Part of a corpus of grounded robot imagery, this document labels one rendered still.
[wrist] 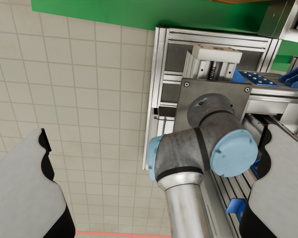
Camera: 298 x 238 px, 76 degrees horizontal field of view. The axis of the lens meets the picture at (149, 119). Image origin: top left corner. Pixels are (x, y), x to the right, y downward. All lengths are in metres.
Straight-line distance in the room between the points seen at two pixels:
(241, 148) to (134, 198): 2.23
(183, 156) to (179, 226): 0.15
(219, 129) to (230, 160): 0.08
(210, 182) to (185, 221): 0.54
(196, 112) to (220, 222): 0.44
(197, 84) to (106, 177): 1.93
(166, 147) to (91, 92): 1.39
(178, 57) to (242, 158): 1.05
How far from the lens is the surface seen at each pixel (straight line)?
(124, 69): 1.67
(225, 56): 0.67
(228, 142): 0.46
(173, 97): 1.52
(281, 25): 1.20
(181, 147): 0.47
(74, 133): 2.07
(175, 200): 0.45
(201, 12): 1.65
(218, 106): 0.59
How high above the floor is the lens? 1.60
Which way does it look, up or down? 61 degrees down
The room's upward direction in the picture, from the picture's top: 180 degrees counter-clockwise
